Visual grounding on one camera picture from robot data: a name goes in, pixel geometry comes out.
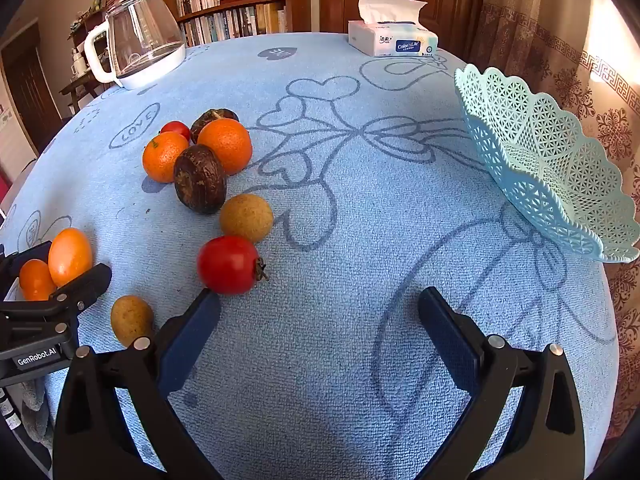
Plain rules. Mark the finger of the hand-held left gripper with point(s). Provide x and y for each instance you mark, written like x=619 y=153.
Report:
x=87 y=282
x=30 y=255

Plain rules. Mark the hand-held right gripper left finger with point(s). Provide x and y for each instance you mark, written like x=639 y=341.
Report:
x=190 y=342

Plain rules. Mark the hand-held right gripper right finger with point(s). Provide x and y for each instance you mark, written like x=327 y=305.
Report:
x=450 y=342

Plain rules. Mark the orange oval tomato small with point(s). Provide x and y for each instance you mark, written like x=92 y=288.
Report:
x=36 y=280

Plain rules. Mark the large orange kumquat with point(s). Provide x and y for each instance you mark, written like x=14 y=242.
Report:
x=70 y=255

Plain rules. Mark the tan longan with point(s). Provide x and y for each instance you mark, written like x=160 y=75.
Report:
x=246 y=218
x=131 y=320

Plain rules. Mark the large red tomato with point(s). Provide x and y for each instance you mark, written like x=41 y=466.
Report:
x=227 y=265

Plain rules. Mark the mandarin orange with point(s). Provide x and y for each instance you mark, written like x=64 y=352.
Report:
x=162 y=157
x=227 y=145

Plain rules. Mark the dark brown round fruit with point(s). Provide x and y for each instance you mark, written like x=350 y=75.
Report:
x=212 y=116
x=200 y=182

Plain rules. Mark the small red cherry tomato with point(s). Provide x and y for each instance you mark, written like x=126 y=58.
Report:
x=176 y=129

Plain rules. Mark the light blue plastic basket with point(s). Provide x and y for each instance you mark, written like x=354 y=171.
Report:
x=555 y=170

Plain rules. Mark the person's left hand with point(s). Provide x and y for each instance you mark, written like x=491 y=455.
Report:
x=37 y=415

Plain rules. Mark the dark wooden door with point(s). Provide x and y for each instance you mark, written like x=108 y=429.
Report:
x=25 y=90

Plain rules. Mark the blue printed tablecloth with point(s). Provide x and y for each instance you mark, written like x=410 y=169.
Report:
x=350 y=210

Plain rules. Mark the wooden side table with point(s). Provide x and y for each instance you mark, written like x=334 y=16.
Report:
x=82 y=80

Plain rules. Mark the white tissue pack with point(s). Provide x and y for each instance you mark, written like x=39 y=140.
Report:
x=380 y=40

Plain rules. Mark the wooden bookshelf with books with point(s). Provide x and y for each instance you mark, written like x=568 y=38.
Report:
x=235 y=5

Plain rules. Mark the patterned beige curtain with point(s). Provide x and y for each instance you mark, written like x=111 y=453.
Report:
x=550 y=25

